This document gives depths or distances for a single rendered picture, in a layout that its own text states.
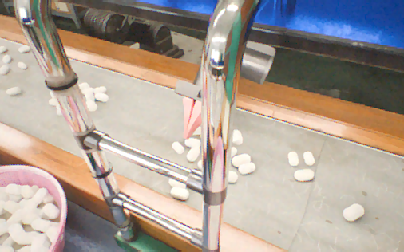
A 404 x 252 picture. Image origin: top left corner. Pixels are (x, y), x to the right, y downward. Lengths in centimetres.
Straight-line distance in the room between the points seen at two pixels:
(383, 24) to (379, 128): 43
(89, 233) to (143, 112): 29
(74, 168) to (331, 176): 49
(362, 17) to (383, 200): 39
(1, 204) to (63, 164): 12
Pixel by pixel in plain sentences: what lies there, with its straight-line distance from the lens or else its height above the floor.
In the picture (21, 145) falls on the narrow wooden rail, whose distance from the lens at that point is 65.
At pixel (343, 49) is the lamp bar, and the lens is 26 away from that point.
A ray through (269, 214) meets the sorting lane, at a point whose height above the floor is 74.
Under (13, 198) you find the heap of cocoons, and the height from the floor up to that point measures 73.
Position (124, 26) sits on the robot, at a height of 73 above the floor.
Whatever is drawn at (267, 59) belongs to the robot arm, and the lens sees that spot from 50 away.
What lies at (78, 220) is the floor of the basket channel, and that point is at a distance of 59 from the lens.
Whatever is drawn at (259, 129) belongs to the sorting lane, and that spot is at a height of 74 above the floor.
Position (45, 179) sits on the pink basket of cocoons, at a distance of 57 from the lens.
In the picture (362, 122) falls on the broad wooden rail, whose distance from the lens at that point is 68.
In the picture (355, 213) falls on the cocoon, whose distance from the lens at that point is 52.
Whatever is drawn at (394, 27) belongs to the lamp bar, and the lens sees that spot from 27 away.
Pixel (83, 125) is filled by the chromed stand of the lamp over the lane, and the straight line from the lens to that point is 28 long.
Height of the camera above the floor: 116
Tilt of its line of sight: 43 degrees down
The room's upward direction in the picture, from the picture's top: straight up
